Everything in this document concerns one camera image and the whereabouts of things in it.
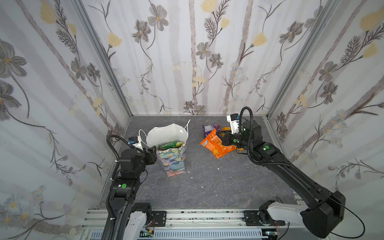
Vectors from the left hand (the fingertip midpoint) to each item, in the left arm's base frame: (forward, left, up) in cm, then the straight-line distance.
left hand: (149, 143), depth 72 cm
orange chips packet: (+1, -33, -2) cm, 33 cm away
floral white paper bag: (-4, -11, -10) cm, 16 cm away
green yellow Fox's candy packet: (+7, -10, -11) cm, 16 cm away
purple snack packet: (+30, -35, -27) cm, 53 cm away
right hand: (+3, -33, +7) cm, 33 cm away
